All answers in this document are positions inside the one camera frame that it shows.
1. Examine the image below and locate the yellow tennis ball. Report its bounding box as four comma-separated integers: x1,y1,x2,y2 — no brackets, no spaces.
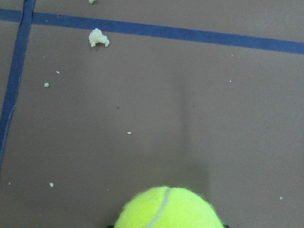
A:
114,186,225,228

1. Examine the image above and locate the yellow fuzz crumb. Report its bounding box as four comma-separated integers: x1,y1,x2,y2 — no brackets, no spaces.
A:
88,28,110,47

